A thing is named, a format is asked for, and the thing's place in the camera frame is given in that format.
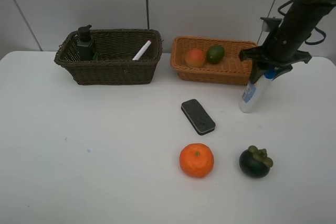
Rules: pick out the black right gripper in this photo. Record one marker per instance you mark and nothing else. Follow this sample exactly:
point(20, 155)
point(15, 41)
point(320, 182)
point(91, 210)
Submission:
point(276, 50)

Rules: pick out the white blue-capped lotion bottle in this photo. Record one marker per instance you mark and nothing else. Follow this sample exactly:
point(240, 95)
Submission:
point(255, 91)

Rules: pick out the red orange peach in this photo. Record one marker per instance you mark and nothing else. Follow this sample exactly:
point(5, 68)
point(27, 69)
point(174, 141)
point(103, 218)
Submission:
point(195, 58)

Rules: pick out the black whiteboard eraser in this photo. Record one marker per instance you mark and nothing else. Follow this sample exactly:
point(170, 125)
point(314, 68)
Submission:
point(198, 117)

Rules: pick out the dark purple mangosteen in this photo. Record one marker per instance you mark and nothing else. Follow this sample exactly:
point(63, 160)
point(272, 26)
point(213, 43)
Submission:
point(255, 162)

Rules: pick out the orange tangerine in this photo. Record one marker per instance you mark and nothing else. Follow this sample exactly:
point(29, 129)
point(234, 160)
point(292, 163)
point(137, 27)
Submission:
point(196, 160)

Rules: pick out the white pink marker pen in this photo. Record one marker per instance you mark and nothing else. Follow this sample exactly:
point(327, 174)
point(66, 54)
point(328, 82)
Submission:
point(143, 49)

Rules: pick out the dark green pump bottle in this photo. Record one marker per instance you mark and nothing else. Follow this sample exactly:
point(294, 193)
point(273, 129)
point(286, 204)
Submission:
point(86, 44)

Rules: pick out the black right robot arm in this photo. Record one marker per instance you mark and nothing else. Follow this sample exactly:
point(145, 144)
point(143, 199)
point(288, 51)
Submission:
point(302, 18)

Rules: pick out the orange wicker basket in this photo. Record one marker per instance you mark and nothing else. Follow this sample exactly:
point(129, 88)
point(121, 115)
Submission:
point(229, 71)

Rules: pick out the dark brown wicker basket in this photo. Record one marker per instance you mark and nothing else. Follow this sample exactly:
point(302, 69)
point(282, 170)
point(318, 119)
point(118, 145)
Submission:
point(115, 48)

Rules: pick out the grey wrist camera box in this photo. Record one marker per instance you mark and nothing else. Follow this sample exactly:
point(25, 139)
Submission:
point(269, 24)

